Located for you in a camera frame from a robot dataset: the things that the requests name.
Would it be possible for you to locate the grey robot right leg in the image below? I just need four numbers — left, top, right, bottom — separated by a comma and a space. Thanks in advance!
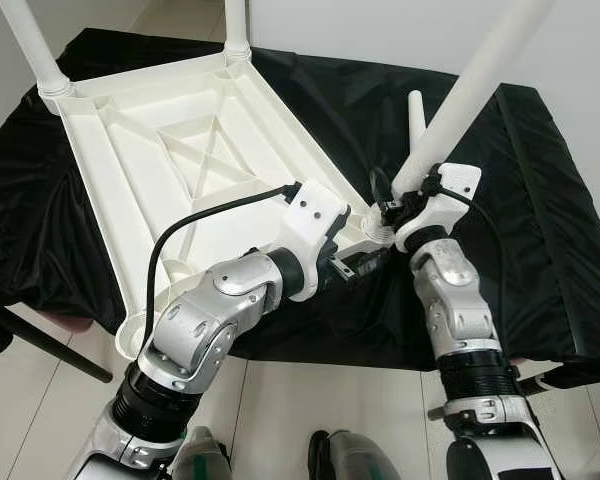
310, 430, 401, 480

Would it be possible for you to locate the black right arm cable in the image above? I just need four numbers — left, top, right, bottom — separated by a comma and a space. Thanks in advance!
435, 180, 508, 351

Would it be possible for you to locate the grey robot left leg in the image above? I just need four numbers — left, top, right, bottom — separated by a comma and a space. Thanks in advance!
175, 428, 231, 480

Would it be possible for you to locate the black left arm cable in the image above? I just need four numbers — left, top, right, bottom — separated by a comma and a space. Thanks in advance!
143, 182, 303, 346

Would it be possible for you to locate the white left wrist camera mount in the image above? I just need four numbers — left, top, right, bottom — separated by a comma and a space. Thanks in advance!
280, 180, 349, 296

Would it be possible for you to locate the black table cloth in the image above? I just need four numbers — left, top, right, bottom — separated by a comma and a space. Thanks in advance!
0, 28, 600, 386

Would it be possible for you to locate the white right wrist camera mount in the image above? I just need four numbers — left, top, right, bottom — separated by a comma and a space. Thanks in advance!
393, 163, 483, 251

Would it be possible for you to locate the white plastic table top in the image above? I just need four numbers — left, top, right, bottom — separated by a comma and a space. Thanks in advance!
38, 45, 396, 361

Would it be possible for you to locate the black metal table leg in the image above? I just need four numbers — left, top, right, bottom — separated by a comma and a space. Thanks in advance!
515, 365, 571, 396
0, 305, 113, 384

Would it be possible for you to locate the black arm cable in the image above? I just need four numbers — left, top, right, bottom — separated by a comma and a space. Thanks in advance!
435, 180, 508, 351
143, 182, 303, 346

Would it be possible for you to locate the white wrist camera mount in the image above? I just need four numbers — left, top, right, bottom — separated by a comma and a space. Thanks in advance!
393, 163, 483, 251
280, 180, 349, 296

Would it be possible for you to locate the grey robot leg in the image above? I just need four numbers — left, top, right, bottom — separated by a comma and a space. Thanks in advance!
175, 428, 231, 480
310, 430, 401, 480

